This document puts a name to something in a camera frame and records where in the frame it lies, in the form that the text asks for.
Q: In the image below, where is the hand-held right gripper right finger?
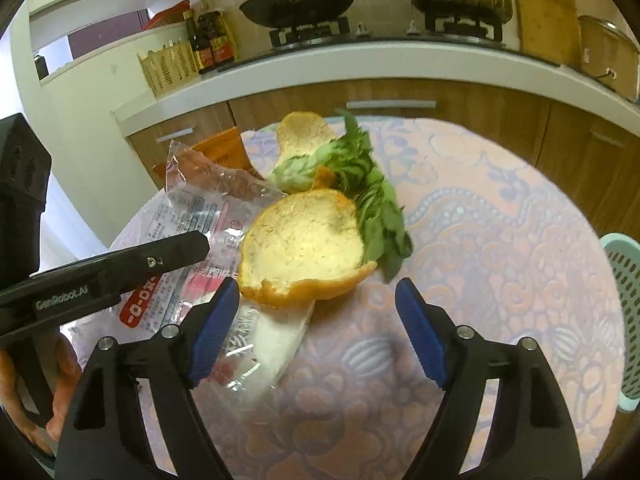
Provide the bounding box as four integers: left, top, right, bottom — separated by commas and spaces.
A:
394, 276, 586, 480

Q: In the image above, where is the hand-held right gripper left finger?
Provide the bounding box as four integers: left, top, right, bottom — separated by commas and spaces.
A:
54, 276, 241, 480

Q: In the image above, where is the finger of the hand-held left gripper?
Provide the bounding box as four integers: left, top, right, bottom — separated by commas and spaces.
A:
99, 232, 211, 294

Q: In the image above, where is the clear plastic wrapper red label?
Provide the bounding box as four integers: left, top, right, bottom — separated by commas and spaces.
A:
117, 139, 301, 411

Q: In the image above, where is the white paper tissue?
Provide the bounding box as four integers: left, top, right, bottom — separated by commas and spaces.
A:
248, 300, 317, 386

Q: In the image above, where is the bread bun half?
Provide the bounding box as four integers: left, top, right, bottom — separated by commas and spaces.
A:
275, 111, 337, 163
238, 189, 379, 307

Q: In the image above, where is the orange snack packet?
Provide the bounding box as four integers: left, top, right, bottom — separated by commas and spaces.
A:
191, 126, 267, 181

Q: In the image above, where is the green leafy vegetable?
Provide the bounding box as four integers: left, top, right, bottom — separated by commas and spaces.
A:
266, 109, 415, 282

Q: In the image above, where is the teal plastic basket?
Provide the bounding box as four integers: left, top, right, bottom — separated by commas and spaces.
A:
599, 232, 640, 415

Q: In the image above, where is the person's left hand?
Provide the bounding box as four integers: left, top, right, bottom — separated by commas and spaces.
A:
0, 334, 83, 456

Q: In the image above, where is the floral pink tablecloth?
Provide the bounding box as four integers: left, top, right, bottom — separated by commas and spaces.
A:
60, 115, 628, 480

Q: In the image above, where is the yellow perforated utensil holder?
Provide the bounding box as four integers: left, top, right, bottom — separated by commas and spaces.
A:
137, 40, 201, 98

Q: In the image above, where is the dark sauce bottle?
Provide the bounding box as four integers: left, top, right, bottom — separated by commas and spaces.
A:
183, 10, 216, 75
197, 10, 236, 68

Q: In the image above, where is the red packet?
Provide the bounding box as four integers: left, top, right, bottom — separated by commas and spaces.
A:
147, 0, 193, 28

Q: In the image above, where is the wooden kitchen cabinet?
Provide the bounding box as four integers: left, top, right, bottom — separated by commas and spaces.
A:
127, 79, 640, 241

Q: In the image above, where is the white kitchen countertop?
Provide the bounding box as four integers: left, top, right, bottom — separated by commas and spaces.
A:
112, 42, 640, 138

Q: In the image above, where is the black gas stove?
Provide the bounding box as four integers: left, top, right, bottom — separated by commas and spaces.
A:
220, 15, 561, 68

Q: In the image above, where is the beige rice cooker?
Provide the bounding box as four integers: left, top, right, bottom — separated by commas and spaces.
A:
577, 15, 640, 103

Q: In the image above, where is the wooden cutting board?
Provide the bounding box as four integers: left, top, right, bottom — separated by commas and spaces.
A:
512, 0, 583, 66

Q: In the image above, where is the metal cabinet handle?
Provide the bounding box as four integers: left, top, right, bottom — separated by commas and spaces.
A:
346, 100, 437, 111
156, 125, 196, 143
590, 130, 636, 148

